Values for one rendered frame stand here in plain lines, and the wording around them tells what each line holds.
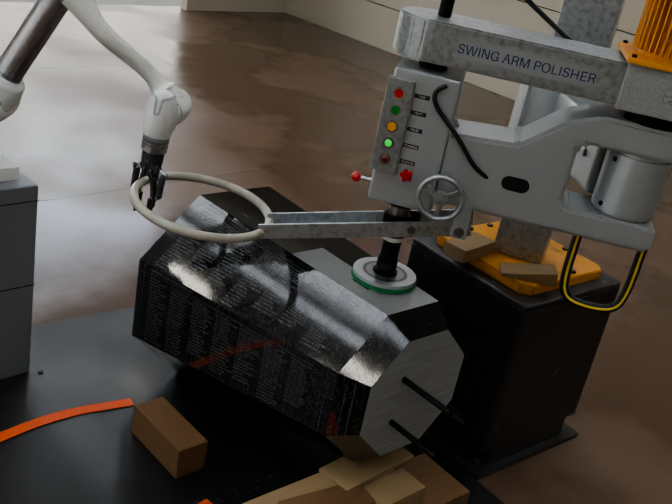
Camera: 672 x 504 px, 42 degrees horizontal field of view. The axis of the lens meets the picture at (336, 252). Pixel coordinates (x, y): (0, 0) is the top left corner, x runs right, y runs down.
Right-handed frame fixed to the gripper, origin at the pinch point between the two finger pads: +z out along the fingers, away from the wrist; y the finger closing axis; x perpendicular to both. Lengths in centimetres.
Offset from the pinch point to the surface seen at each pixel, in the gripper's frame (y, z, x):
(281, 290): 59, 6, -1
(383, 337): 99, 0, -10
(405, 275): 92, -8, 19
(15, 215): -38.6, 16.0, -18.8
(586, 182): 133, -56, 36
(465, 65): 92, -82, 7
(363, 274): 82, -7, 9
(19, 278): -36, 42, -16
